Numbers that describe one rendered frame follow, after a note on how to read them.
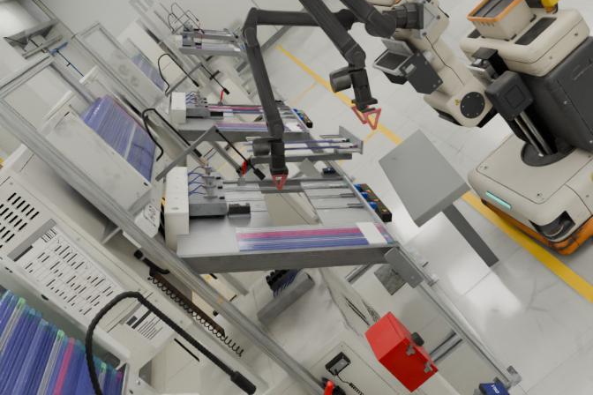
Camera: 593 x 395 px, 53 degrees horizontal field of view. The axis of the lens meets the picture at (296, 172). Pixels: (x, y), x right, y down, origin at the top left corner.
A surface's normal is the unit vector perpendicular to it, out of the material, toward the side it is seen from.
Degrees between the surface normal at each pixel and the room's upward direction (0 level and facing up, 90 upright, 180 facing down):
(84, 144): 90
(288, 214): 90
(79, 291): 94
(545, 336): 0
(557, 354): 0
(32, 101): 90
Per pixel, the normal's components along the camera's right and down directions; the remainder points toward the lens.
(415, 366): 0.18, 0.32
